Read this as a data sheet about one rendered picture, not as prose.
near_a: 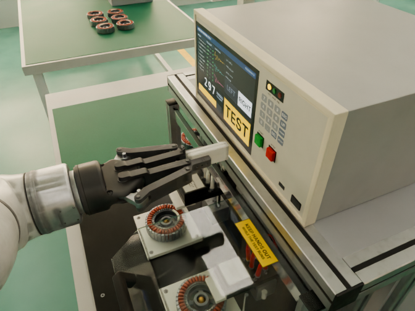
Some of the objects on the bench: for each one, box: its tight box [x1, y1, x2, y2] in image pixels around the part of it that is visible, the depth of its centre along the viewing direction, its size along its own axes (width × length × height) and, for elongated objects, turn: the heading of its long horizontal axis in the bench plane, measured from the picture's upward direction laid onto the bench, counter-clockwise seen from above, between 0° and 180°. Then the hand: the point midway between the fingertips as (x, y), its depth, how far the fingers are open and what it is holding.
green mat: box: [52, 86, 219, 171], centre depth 141 cm, size 94×61×1 cm, turn 114°
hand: (207, 155), depth 56 cm, fingers closed
